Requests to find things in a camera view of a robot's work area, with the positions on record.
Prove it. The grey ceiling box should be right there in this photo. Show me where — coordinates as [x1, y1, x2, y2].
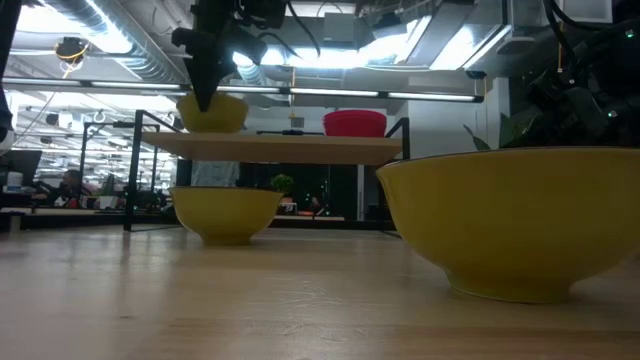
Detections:
[323, 12, 359, 44]

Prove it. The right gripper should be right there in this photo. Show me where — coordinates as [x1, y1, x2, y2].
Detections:
[527, 69, 609, 146]

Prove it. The wooden shelf board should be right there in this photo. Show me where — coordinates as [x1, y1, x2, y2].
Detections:
[139, 131, 405, 166]

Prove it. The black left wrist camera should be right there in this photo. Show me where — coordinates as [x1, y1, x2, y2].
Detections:
[232, 27, 270, 66]

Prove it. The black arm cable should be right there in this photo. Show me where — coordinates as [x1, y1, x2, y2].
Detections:
[257, 0, 322, 59]
[543, 0, 601, 66]

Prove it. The black ceiling device yellow cable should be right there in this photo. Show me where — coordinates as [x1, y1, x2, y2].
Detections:
[53, 35, 91, 79]

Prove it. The large-leaf green plant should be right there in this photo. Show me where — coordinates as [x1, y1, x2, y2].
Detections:
[462, 112, 531, 151]

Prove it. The person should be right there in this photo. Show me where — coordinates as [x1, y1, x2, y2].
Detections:
[32, 169, 94, 209]

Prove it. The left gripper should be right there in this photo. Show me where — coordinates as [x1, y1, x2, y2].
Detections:
[171, 0, 239, 113]

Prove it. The bright ceiling light panel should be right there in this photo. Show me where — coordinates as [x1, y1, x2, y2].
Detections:
[232, 44, 361, 70]

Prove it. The yellow ceramic bowl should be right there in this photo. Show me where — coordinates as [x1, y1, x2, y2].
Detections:
[175, 92, 250, 135]
[375, 147, 640, 305]
[169, 186, 285, 247]

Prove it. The long LED light bar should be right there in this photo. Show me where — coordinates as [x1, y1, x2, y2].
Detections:
[2, 77, 486, 104]

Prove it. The small green potted plant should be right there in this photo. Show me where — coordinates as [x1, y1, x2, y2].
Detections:
[269, 173, 296, 204]

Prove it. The black table border frame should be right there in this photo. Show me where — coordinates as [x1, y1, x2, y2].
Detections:
[0, 208, 401, 232]

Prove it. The wooden shelf with black frame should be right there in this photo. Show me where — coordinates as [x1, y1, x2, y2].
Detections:
[122, 109, 412, 234]

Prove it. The dark computer monitor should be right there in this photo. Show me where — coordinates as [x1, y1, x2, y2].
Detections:
[0, 149, 44, 176]

